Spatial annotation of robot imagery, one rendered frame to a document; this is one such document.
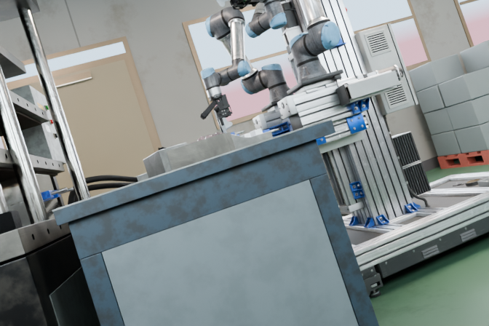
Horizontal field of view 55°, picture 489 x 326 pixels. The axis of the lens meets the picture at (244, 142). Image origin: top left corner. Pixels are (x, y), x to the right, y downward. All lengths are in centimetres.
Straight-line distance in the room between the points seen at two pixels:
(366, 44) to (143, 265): 186
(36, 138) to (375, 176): 175
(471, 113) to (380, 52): 243
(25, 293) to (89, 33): 402
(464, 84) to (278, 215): 393
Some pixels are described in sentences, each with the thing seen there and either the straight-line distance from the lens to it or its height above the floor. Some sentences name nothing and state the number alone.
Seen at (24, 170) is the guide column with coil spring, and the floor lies 96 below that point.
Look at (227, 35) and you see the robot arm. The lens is 277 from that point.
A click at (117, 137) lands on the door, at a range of 470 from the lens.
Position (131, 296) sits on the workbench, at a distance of 117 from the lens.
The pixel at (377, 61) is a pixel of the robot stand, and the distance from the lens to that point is 265.
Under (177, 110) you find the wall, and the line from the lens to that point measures 481.
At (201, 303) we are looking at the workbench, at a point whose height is 48.
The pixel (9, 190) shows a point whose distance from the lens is 177.
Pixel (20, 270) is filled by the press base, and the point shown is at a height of 69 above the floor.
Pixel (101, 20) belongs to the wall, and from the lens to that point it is 505.
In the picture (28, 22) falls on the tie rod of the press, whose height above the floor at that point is 173.
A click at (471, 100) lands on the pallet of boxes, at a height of 63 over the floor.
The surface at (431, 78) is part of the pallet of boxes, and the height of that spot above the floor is 96.
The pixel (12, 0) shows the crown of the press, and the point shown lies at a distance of 249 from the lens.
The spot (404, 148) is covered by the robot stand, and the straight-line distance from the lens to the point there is 276.
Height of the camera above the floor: 77
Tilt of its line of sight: 2 degrees up
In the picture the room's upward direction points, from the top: 18 degrees counter-clockwise
